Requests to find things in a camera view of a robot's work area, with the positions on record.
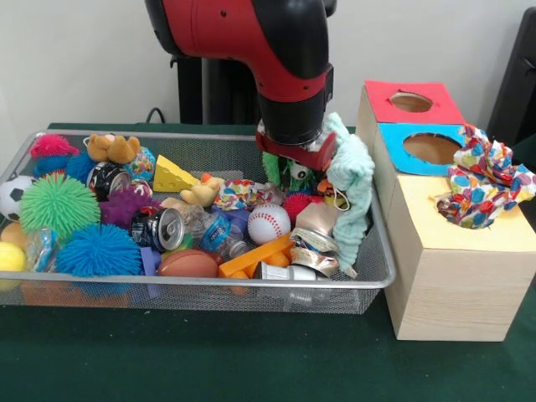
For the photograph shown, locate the shallow metal mesh bin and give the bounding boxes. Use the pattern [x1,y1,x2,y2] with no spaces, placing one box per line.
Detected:
[0,129,397,314]

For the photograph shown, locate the green googly-eyed spiky ball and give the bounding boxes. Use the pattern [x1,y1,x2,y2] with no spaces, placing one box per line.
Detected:
[262,151,322,194]

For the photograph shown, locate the large green spiky ball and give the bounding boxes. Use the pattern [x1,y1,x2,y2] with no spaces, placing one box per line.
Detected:
[19,173,101,240]

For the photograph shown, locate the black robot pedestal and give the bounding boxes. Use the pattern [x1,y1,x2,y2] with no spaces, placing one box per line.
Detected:
[169,0,338,126]

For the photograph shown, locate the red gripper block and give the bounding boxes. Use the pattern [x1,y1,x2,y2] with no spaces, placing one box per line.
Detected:
[255,130,338,173]

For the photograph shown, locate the large blue spiky ball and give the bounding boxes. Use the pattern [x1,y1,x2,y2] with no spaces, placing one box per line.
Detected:
[55,224,143,278]

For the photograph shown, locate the crushed black red can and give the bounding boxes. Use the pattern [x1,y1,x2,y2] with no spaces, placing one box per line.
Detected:
[131,207,185,252]

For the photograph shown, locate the light blue waffle cloth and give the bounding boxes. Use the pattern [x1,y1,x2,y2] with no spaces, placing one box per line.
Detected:
[324,111,376,278]

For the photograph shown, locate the orange plastic comb block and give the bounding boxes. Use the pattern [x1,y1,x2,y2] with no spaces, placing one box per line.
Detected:
[218,232,296,280]

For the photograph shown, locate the dark green tablecloth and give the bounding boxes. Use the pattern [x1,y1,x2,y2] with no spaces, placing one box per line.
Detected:
[0,121,536,402]

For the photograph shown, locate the small colourful patterned cloth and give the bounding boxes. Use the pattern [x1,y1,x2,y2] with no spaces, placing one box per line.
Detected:
[212,178,273,213]

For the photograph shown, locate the plain yellow ball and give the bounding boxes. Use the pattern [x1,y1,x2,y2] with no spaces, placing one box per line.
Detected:
[0,241,27,271]

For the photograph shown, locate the wooden box with three holes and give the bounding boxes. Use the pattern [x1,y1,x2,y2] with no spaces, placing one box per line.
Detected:
[354,79,536,343]

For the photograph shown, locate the black upright panel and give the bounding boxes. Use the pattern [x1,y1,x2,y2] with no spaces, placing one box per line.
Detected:
[487,7,536,147]

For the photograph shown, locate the yellow cheese wedge toy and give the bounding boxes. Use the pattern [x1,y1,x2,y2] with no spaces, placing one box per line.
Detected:
[152,154,201,193]

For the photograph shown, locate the white baseball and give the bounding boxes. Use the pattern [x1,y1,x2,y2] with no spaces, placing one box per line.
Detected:
[247,204,292,246]

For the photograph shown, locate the brown teddy bear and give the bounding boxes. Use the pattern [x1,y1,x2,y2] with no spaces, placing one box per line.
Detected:
[85,133,142,164]

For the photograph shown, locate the small soccer ball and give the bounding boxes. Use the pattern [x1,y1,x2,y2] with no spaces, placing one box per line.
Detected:
[0,175,37,222]

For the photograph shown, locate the brown toy football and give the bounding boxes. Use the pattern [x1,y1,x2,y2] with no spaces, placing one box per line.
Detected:
[157,250,219,278]

